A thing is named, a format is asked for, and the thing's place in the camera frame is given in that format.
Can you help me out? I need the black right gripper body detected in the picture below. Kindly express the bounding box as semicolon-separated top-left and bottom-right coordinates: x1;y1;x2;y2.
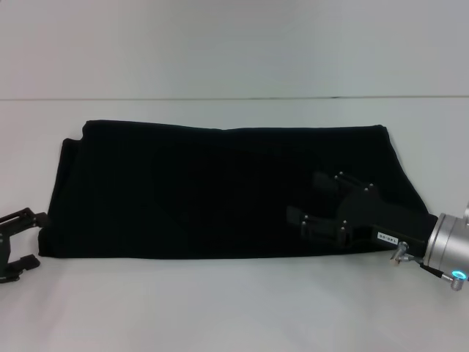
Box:
336;184;440;260

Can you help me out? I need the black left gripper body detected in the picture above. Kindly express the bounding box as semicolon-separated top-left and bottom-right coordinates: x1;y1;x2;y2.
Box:
0;207;37;284

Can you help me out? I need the black t-shirt with FREE print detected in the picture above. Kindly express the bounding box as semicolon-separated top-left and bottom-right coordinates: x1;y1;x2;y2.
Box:
37;119;440;260

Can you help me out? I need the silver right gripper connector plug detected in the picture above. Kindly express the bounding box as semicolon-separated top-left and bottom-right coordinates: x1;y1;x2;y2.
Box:
390;241;411;266

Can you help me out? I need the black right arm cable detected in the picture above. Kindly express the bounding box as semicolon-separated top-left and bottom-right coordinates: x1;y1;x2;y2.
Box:
407;252;456;279

